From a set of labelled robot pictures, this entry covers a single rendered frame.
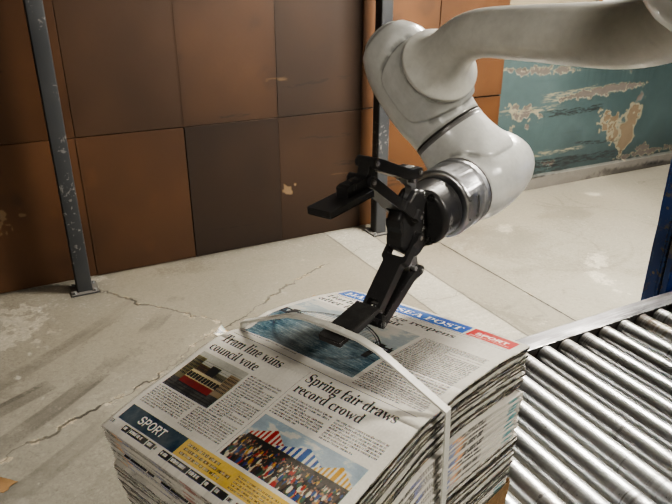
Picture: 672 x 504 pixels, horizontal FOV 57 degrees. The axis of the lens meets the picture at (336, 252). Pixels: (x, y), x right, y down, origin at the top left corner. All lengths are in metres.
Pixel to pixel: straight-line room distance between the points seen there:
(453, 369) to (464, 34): 0.37
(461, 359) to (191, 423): 0.30
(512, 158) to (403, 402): 0.37
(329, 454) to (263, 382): 0.13
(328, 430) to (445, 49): 0.45
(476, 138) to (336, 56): 3.19
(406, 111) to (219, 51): 2.92
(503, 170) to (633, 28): 0.28
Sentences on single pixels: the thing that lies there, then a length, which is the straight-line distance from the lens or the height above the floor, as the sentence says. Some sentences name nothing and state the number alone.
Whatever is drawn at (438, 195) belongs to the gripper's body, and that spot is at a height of 1.34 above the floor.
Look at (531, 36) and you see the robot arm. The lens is 0.68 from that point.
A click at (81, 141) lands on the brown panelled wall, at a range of 3.62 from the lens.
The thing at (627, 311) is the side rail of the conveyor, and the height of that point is 0.80.
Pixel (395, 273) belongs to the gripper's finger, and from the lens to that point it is 0.71.
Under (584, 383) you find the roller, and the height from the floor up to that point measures 0.79.
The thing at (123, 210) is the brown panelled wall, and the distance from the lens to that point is 3.75.
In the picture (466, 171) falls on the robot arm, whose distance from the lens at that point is 0.78.
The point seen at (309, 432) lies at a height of 1.18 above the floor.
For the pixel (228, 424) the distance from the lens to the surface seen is 0.64.
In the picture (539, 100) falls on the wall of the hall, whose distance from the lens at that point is 5.19.
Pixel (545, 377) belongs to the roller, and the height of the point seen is 0.79.
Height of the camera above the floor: 1.57
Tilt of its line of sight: 24 degrees down
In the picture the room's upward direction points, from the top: straight up
